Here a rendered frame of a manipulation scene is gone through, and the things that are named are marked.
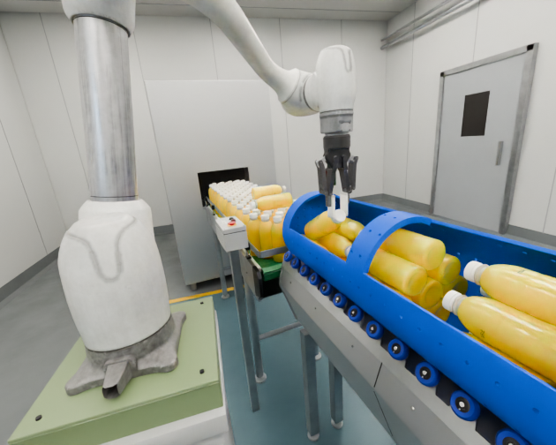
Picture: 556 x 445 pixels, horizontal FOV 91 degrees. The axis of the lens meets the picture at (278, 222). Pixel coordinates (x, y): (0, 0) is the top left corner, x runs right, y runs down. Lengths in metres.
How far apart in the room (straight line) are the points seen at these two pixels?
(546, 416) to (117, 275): 0.61
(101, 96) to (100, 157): 0.13
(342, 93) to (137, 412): 0.77
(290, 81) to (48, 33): 5.02
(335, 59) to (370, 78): 5.42
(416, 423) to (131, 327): 0.58
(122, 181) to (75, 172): 4.75
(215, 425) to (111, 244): 0.35
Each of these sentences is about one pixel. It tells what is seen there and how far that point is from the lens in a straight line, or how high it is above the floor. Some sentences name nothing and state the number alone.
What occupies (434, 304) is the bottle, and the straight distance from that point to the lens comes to 0.75.
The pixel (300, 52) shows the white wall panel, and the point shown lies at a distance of 5.66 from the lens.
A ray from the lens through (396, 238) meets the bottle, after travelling 0.71.
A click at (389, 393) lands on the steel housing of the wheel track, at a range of 0.77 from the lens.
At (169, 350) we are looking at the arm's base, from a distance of 0.60.
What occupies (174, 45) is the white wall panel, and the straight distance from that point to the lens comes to 5.34.
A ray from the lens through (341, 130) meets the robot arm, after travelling 0.77.
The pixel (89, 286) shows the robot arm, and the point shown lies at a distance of 0.54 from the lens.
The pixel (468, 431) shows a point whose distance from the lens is 0.67.
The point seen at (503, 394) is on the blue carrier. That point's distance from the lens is 0.53.
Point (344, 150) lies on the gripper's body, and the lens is 0.81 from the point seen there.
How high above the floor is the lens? 1.43
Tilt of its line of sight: 17 degrees down
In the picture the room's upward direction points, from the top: 5 degrees counter-clockwise
